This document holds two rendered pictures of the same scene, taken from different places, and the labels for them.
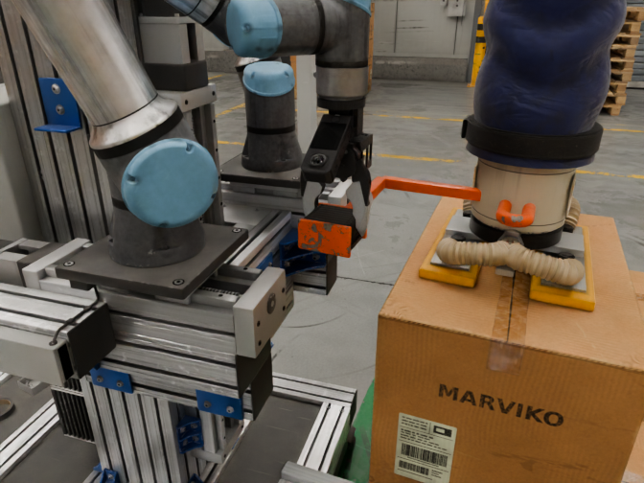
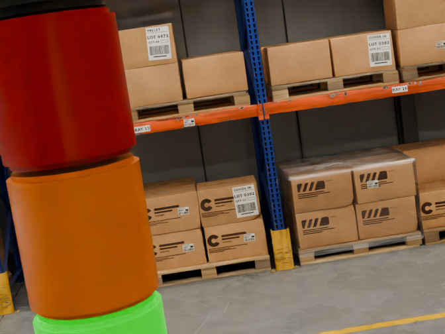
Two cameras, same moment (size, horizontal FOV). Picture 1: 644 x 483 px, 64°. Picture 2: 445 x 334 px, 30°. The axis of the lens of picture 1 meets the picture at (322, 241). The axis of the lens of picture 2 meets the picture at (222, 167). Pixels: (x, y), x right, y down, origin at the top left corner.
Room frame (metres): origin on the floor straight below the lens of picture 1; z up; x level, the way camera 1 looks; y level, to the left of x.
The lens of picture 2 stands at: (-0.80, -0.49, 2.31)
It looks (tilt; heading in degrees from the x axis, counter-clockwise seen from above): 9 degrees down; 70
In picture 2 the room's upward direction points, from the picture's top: 8 degrees counter-clockwise
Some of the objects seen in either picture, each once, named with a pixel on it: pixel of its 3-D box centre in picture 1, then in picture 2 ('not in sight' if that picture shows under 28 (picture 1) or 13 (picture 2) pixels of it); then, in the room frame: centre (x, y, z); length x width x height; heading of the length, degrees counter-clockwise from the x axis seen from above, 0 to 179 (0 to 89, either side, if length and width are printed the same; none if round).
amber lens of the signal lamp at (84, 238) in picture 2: not in sight; (84, 231); (-0.75, -0.18, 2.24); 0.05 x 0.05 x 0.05
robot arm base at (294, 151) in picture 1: (271, 143); not in sight; (1.24, 0.12, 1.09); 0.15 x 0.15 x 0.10
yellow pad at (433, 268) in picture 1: (463, 235); not in sight; (0.96, -0.29, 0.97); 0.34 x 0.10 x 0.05; 157
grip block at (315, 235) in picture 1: (333, 228); not in sight; (0.75, -0.02, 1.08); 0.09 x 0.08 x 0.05; 67
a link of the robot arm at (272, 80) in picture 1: (269, 93); not in sight; (1.25, 0.12, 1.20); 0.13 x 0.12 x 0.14; 9
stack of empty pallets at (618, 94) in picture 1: (583, 57); not in sight; (7.61, -3.64, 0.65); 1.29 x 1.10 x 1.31; 163
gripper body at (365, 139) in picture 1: (342, 136); not in sight; (0.78, -0.03, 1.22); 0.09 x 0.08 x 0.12; 157
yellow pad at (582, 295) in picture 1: (563, 251); not in sight; (0.89, -0.46, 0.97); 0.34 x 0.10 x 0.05; 157
